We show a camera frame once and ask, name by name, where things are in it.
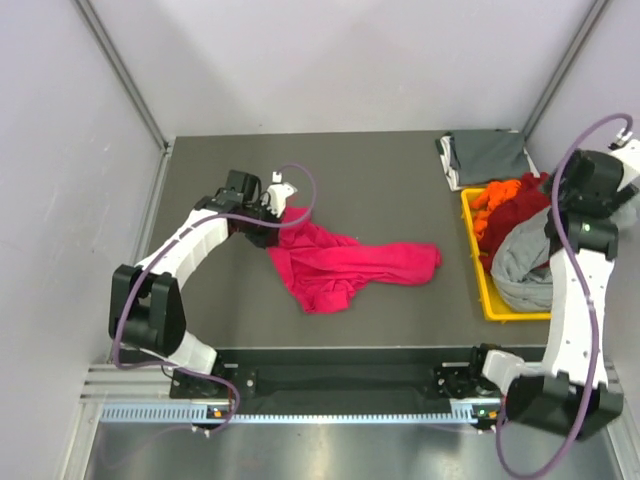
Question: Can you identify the pink t shirt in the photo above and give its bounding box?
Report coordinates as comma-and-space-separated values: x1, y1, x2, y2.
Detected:
268, 207, 442, 314

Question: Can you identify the light grey t shirt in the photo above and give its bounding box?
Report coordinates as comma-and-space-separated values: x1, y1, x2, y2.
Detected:
490, 206, 553, 313

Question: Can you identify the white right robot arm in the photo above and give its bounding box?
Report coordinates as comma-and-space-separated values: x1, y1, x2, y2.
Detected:
466, 136, 639, 440

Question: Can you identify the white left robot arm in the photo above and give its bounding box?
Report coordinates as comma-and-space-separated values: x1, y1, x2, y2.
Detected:
108, 170, 296, 397

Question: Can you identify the folded dark grey t shirt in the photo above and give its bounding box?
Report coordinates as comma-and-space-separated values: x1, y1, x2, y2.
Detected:
443, 129, 530, 185

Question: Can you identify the orange t shirt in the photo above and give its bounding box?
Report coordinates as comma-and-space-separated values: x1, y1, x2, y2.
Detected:
470, 179, 521, 240

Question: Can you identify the yellow plastic bin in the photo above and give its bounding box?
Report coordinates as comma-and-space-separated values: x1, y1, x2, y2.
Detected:
460, 188, 551, 324

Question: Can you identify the dark red t shirt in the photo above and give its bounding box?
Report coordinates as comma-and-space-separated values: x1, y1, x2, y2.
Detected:
478, 172, 550, 273

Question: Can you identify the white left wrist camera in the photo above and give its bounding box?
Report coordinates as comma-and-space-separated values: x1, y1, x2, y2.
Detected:
261, 171, 297, 219

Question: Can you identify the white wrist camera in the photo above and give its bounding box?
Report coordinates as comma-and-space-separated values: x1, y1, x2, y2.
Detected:
608, 125, 633, 151
261, 171, 297, 219

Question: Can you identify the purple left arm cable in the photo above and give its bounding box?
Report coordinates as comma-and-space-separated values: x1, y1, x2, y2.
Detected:
112, 162, 317, 436

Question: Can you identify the left aluminium corner post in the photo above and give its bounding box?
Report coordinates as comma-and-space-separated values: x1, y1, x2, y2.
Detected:
71, 0, 170, 151

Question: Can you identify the aluminium corner post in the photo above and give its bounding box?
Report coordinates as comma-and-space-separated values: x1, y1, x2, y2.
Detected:
522, 0, 612, 140
71, 0, 170, 151

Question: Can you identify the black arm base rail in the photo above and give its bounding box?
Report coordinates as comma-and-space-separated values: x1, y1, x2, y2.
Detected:
164, 344, 521, 414

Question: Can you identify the aluminium frame rail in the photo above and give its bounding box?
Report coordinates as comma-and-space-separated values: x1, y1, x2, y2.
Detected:
79, 362, 627, 404

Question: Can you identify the slotted grey cable duct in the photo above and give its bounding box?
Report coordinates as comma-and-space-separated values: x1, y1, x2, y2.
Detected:
99, 399, 501, 426

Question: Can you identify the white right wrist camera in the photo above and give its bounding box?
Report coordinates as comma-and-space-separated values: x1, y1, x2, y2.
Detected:
608, 125, 633, 151

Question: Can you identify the right aluminium corner post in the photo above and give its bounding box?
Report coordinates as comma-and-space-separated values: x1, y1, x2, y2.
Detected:
522, 0, 612, 140

